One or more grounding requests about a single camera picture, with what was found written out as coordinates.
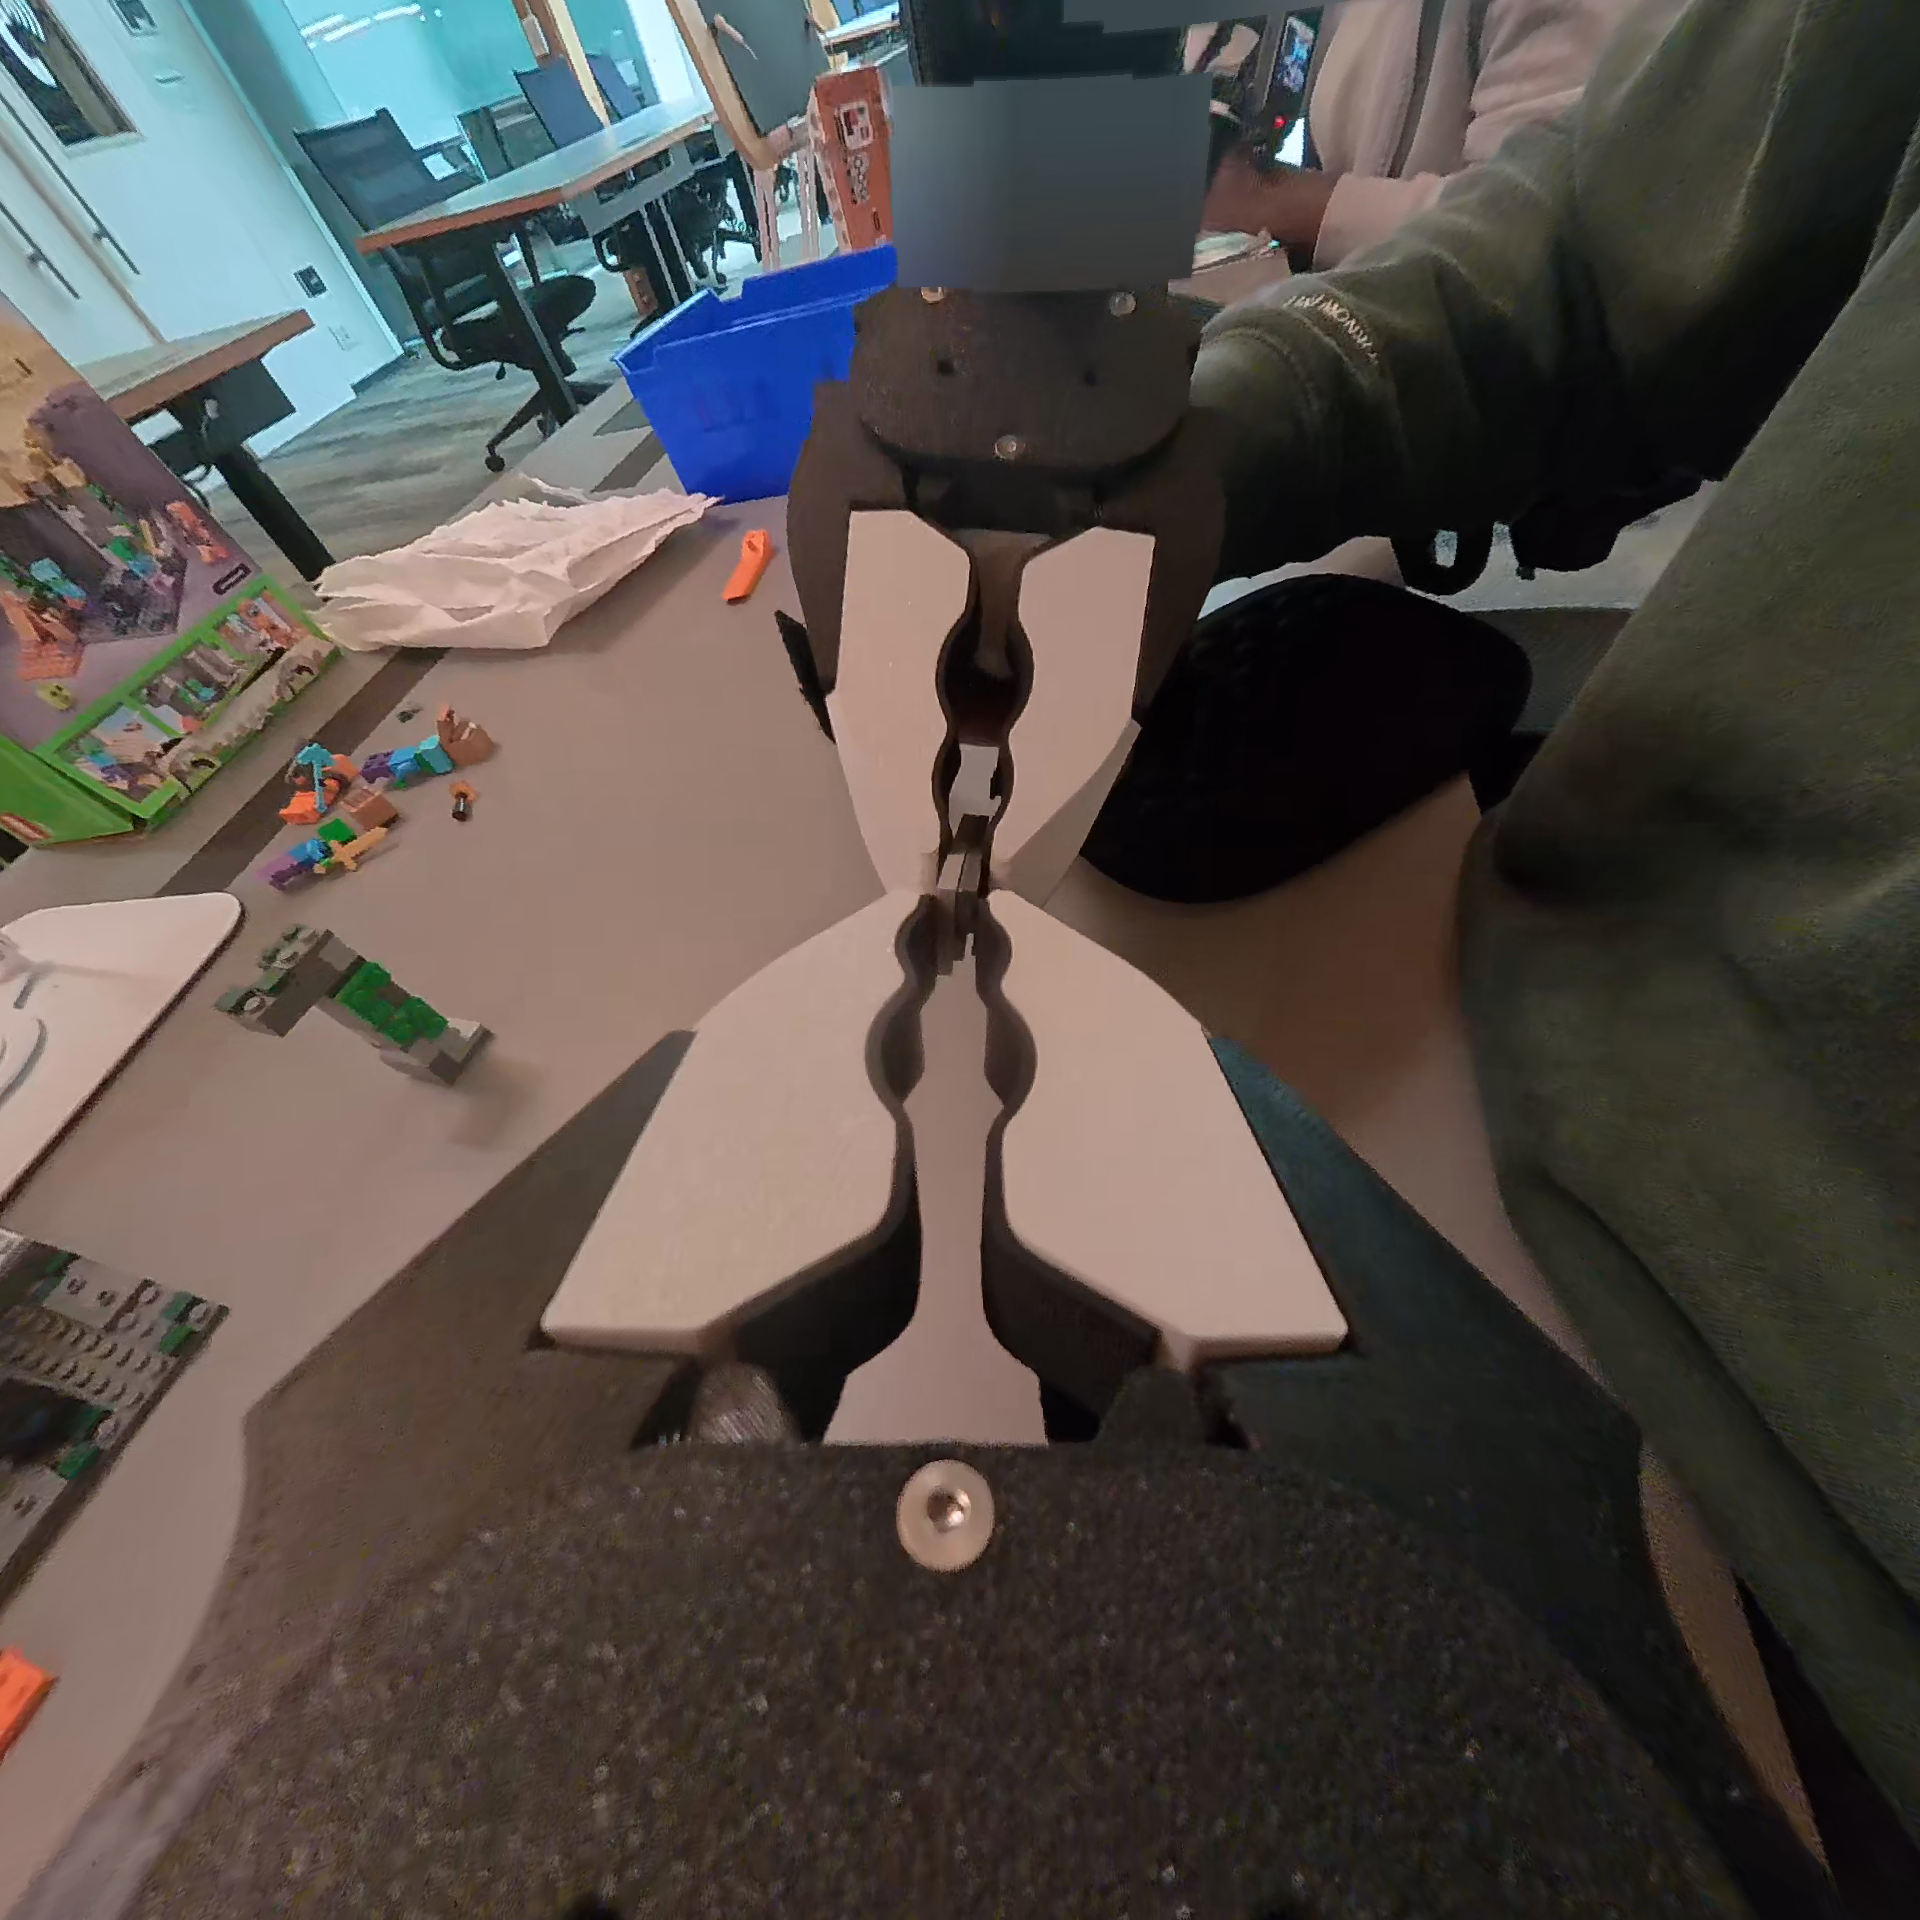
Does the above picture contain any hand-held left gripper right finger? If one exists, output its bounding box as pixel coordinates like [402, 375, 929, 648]
[975, 895, 1354, 1366]

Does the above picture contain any pile of colourful brick figures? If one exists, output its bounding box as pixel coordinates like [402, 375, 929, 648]
[263, 709, 500, 895]

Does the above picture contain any grey green brick tower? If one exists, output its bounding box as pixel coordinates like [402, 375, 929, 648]
[0, 1227, 231, 1596]

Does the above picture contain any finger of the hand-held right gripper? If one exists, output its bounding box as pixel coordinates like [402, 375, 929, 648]
[973, 517, 1178, 897]
[830, 505, 982, 894]

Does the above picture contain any orange carton box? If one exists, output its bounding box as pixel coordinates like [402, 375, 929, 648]
[807, 63, 898, 260]

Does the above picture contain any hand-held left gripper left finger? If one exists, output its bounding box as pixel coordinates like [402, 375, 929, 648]
[542, 895, 932, 1358]

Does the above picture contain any long light grey plate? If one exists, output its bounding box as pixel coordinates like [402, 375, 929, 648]
[921, 764, 1002, 968]

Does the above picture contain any black office chair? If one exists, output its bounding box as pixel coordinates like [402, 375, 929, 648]
[289, 109, 593, 384]

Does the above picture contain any black quilted wrist rest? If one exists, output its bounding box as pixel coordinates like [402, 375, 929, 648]
[1082, 573, 1537, 905]

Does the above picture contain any bright green corner plate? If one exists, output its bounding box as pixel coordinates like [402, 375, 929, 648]
[325, 955, 443, 1043]

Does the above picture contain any blue plastic bin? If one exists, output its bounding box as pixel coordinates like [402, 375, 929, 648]
[612, 247, 903, 505]

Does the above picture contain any small grey green brick assembly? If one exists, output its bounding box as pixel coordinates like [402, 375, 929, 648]
[215, 920, 339, 1039]

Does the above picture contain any wooden office table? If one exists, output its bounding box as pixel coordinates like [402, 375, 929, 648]
[358, 101, 729, 428]
[74, 305, 339, 577]

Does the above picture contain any green toy box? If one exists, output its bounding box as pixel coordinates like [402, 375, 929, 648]
[0, 295, 341, 849]

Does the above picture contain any white crumpled bag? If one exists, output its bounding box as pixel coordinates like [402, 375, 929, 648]
[314, 486, 721, 656]

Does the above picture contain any white lamp base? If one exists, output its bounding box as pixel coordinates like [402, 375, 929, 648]
[0, 889, 245, 1205]

